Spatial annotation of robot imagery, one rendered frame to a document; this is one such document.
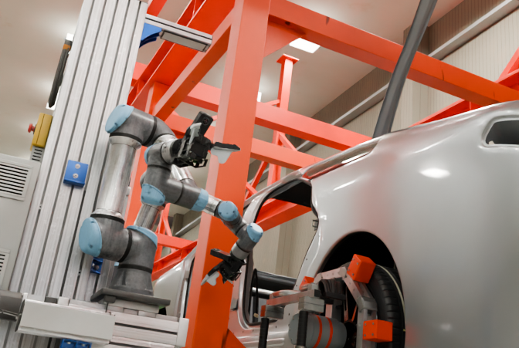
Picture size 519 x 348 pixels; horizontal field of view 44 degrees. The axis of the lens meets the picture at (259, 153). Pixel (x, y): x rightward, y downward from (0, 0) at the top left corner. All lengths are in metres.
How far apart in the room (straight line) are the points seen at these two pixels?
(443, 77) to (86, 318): 2.94
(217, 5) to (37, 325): 2.85
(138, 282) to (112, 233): 0.18
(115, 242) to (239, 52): 1.63
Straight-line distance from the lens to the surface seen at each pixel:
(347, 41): 3.91
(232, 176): 3.19
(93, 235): 2.12
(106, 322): 2.01
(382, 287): 2.63
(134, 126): 2.25
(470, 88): 4.40
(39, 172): 2.35
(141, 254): 2.19
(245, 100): 3.36
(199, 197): 2.02
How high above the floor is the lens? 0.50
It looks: 22 degrees up
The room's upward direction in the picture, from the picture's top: 7 degrees clockwise
